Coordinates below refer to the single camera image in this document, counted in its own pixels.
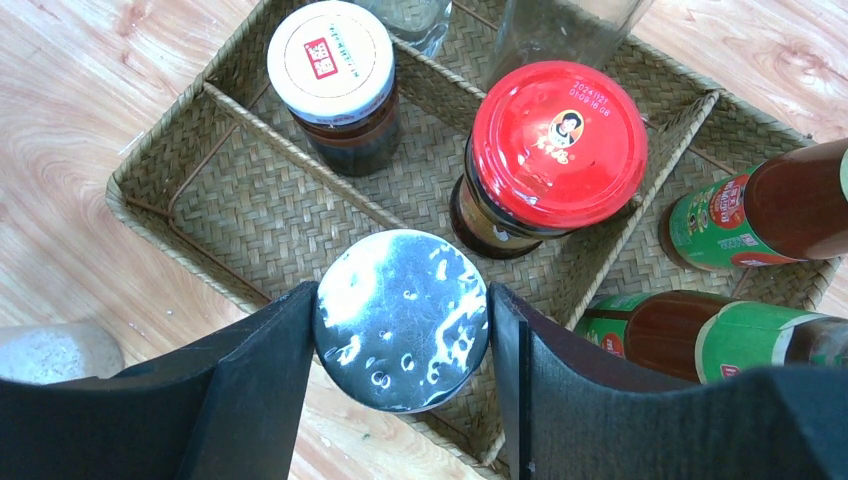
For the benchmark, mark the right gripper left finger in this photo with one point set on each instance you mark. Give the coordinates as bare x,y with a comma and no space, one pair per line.
226,406

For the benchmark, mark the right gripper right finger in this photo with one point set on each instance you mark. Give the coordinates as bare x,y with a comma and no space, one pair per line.
572,411

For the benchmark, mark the yellow-cap sauce bottle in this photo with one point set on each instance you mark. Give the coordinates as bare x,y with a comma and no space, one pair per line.
788,209
702,337

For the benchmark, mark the silver-lid spice jar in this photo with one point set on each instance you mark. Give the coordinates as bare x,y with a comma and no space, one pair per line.
47,354
401,321

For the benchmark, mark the woven wicker divided tray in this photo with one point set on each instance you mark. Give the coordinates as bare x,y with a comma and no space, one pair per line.
228,185

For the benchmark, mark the red-lid sauce jar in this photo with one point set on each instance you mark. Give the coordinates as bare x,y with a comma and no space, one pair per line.
555,147

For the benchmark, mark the white-lid sauce jar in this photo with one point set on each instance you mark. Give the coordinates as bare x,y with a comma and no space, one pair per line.
332,64

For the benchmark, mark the brownish glass oil bottle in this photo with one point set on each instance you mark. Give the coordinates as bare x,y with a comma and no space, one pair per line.
587,32

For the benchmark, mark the clear oil bottle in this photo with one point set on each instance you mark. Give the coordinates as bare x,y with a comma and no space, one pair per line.
423,24

